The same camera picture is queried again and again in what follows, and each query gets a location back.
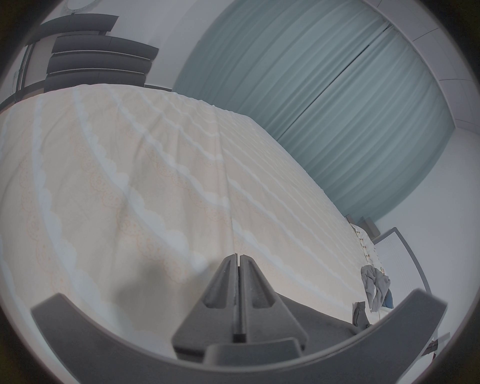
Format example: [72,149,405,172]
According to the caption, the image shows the grey bedside table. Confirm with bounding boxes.
[345,214,379,237]

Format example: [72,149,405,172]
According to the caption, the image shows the pile of clothes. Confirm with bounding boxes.
[360,264,394,312]

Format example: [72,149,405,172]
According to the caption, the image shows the blue-green curtain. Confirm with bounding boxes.
[277,26,455,226]
[174,0,391,143]

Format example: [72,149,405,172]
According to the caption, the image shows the black chest of drawers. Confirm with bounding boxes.
[45,14,160,92]

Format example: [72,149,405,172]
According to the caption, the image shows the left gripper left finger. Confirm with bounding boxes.
[172,254,240,361]

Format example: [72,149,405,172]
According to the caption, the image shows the bed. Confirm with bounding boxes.
[0,83,430,357]

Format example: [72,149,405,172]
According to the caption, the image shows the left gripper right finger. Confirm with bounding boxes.
[240,255,309,352]

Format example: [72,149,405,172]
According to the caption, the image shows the black trousers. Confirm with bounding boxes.
[275,292,372,340]

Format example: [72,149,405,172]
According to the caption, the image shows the white printed pillow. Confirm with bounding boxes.
[349,222,384,271]

